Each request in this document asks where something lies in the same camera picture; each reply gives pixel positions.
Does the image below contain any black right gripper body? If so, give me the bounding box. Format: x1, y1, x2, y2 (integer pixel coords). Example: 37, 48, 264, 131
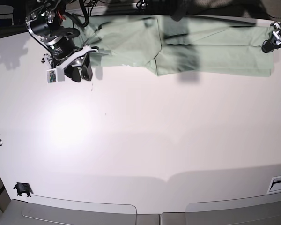
41, 35, 99, 70

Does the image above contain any light green T-shirt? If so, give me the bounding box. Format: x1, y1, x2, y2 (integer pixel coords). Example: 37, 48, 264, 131
74, 15, 274, 77

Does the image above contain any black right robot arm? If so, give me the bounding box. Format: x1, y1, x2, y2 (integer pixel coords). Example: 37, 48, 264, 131
25, 0, 98, 83

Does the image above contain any black clamp on table edge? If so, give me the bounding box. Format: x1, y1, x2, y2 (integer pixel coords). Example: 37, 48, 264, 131
13, 182, 33, 197

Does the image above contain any grey chair back left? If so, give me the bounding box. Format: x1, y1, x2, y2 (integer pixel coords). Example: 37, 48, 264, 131
22, 203, 136, 225

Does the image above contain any grey chair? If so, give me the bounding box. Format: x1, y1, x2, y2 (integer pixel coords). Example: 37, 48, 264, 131
22, 203, 136, 225
185, 196, 281, 225

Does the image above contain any grey chair back right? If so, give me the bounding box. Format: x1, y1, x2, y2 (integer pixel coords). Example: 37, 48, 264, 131
185, 196, 281, 225

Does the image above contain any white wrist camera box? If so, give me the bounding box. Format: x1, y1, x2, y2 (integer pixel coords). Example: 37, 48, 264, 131
46, 67, 65, 83

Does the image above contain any black camera mount overhead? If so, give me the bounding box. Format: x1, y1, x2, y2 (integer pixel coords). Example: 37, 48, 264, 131
170, 0, 191, 22

